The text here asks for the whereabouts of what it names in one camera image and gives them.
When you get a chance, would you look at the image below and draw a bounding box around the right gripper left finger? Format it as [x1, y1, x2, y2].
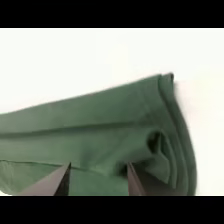
[19, 161, 72, 197]

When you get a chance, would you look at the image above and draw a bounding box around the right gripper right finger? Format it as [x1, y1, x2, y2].
[127, 162, 174, 197]

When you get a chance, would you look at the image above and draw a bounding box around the green shirt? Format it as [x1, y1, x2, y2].
[0, 72, 198, 197]

